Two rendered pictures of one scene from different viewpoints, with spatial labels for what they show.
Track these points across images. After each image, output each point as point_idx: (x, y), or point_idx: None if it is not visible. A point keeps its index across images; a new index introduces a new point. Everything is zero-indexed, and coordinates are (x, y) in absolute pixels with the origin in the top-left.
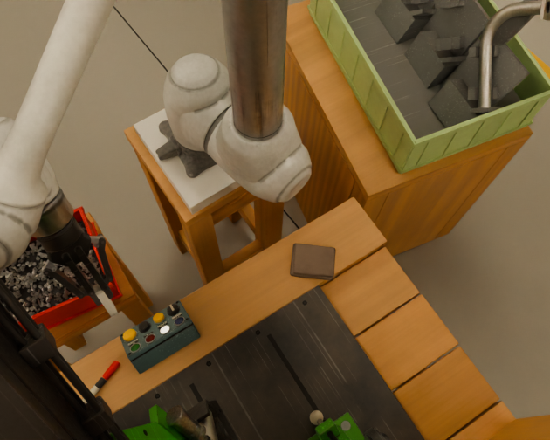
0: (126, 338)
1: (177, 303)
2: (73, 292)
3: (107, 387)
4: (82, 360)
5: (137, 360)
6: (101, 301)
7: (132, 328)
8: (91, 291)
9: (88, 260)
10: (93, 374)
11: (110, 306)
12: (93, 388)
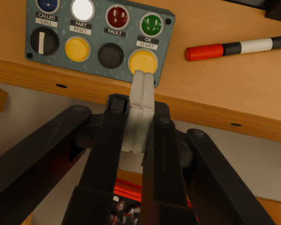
0: (152, 58)
1: (30, 52)
2: (218, 155)
3: (223, 39)
4: (231, 104)
5: (163, 10)
6: (151, 94)
7: (130, 79)
8: (160, 125)
9: (75, 198)
10: (229, 72)
11: (140, 80)
12: (245, 47)
